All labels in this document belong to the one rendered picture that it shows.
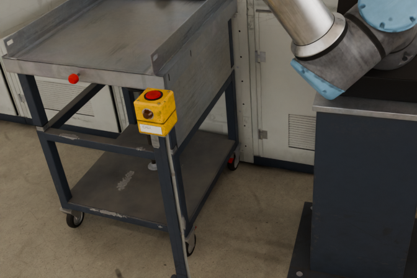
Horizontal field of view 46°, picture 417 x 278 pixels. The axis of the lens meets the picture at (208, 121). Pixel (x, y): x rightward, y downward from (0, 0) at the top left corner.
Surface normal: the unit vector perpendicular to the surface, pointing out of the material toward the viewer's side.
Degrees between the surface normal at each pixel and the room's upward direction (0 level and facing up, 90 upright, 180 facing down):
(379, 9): 42
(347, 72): 86
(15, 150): 0
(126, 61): 0
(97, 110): 90
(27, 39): 90
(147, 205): 0
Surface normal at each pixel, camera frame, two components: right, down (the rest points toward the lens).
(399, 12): -0.22, -0.24
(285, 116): -0.37, 0.54
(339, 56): 0.20, 0.49
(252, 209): -0.08, -0.83
